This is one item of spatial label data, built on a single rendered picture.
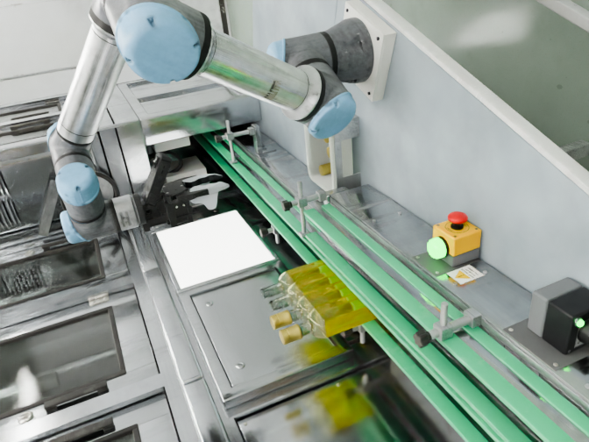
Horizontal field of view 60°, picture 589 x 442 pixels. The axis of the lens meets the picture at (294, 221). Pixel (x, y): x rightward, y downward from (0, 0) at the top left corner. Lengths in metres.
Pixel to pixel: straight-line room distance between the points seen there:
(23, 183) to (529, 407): 1.81
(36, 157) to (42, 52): 2.74
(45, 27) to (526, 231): 4.23
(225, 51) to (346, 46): 0.39
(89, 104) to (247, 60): 0.33
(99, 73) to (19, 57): 3.76
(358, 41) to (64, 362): 1.13
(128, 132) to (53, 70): 2.79
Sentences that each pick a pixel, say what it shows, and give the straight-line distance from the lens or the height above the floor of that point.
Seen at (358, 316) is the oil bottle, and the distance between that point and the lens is 1.22.
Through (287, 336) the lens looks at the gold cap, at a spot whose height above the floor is 1.15.
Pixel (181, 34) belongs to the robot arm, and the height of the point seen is 1.26.
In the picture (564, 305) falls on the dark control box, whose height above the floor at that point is 0.82.
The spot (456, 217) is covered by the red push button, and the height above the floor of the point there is 0.80.
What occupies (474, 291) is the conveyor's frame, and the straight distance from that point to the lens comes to 1.05.
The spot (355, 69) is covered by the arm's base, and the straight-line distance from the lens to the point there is 1.25.
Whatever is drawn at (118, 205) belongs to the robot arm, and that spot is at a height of 1.41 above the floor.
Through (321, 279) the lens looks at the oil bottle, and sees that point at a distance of 1.30.
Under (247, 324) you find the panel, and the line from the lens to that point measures 1.43.
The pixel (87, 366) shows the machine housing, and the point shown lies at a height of 1.60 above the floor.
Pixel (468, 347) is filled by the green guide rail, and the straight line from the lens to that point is 0.96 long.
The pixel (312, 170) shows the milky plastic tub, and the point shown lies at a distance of 1.61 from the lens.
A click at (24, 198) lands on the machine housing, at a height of 1.71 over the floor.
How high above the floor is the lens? 1.43
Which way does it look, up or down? 18 degrees down
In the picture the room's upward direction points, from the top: 107 degrees counter-clockwise
